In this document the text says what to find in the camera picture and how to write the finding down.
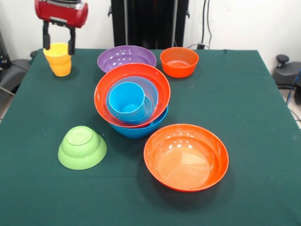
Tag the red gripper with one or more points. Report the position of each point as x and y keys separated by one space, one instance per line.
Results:
x=61 y=15

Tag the blue cup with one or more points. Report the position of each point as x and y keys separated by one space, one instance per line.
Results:
x=127 y=99

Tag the small blue bowl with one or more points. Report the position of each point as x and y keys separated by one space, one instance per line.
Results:
x=150 y=94

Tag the green bowl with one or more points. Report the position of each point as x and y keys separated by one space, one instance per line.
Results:
x=82 y=150

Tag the large orange bowl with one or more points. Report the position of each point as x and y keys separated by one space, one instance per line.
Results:
x=162 y=91
x=185 y=160

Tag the yellow cup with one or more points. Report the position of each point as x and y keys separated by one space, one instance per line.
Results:
x=57 y=55

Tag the orange cup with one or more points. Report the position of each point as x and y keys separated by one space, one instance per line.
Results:
x=61 y=69

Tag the purple bowl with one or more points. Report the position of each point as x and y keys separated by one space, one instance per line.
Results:
x=127 y=55

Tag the small orange bowl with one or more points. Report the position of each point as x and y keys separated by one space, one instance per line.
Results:
x=177 y=66

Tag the large blue bowl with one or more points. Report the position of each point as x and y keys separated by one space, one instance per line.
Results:
x=138 y=133

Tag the dark green tablecloth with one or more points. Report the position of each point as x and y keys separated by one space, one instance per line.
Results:
x=235 y=188

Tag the grey pedestal foot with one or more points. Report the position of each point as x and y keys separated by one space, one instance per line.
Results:
x=285 y=73
x=11 y=73

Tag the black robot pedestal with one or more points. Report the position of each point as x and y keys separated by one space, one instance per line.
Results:
x=148 y=23

